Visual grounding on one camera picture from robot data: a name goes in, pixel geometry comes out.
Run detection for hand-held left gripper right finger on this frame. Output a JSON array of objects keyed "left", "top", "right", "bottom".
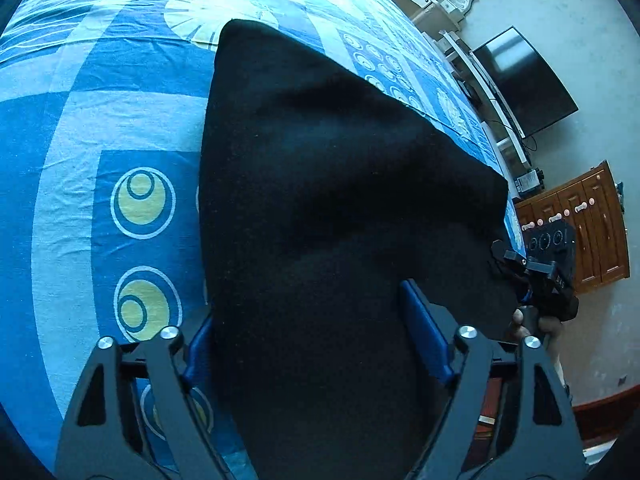
[{"left": 399, "top": 280, "right": 588, "bottom": 480}]

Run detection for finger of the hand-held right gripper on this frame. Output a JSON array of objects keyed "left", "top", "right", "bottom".
[{"left": 490, "top": 239, "right": 527, "bottom": 276}]

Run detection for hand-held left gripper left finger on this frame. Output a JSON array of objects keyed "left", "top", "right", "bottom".
[{"left": 54, "top": 312, "right": 261, "bottom": 480}]

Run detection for black pants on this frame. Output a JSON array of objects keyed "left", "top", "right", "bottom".
[{"left": 197, "top": 19, "right": 523, "bottom": 480}]

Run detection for person's right hand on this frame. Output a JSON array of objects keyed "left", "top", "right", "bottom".
[{"left": 510, "top": 305, "right": 566, "bottom": 356}]

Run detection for brown wooden cabinet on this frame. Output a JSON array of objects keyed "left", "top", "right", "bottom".
[{"left": 515, "top": 160, "right": 631, "bottom": 297}]

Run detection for small electronic box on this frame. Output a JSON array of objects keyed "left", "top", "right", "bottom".
[{"left": 514, "top": 169, "right": 545, "bottom": 195}]

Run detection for white television stand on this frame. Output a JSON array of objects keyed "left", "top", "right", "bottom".
[{"left": 435, "top": 30, "right": 539, "bottom": 182}]

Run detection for black flat television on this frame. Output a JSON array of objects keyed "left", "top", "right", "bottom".
[{"left": 472, "top": 26, "right": 580, "bottom": 139}]

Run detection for blue patterned bedspread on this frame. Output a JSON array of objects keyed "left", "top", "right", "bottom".
[{"left": 0, "top": 0, "right": 527, "bottom": 480}]

